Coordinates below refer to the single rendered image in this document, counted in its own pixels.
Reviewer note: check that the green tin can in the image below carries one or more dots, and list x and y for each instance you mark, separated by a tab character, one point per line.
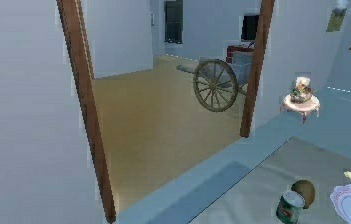
289	207

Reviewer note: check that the grey cart with wooden wheel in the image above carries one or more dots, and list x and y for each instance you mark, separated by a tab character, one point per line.
216	83

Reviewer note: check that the dark window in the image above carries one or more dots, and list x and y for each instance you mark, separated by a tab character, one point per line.
173	20

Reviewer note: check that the round pink side table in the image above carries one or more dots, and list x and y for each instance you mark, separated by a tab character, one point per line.
301	104

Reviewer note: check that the white flower pot plant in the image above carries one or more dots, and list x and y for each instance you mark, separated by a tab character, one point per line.
302	89

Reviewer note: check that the brown round fruit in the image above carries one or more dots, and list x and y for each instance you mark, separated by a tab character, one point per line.
306	192

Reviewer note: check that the brown wooden door frame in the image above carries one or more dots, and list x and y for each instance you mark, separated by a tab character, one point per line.
83	86

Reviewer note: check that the black framed wall picture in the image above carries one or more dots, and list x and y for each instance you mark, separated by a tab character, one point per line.
250	27

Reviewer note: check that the grey wall lamp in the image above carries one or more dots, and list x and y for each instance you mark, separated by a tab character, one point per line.
338	13

